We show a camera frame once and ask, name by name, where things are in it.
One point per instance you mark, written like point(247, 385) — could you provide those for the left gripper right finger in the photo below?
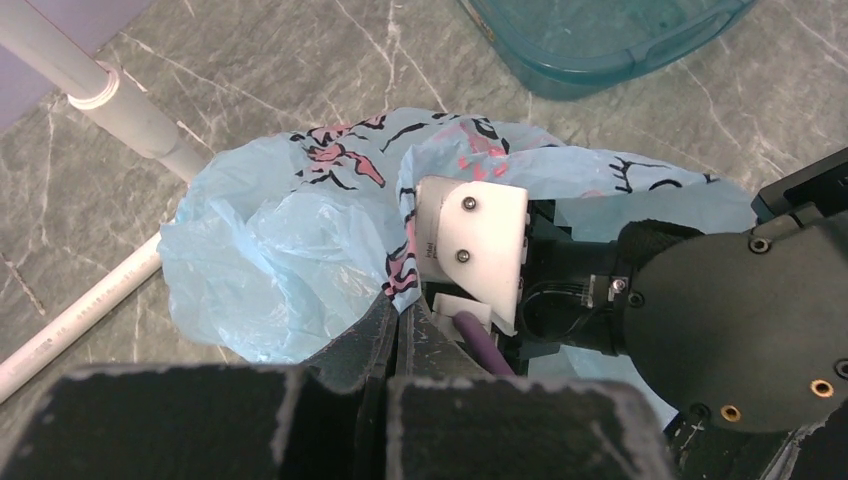
point(449, 419)

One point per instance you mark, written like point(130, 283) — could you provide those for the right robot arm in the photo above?
point(744, 334)

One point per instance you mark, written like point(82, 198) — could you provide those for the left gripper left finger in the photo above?
point(313, 420)

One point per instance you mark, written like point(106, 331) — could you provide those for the white PVC pipe frame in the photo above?
point(75, 203)

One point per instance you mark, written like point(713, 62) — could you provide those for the teal plastic bin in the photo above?
point(571, 49)

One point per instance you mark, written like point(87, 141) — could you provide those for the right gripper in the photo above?
point(571, 293)

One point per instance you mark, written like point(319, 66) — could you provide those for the light blue plastic bag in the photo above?
point(282, 244)

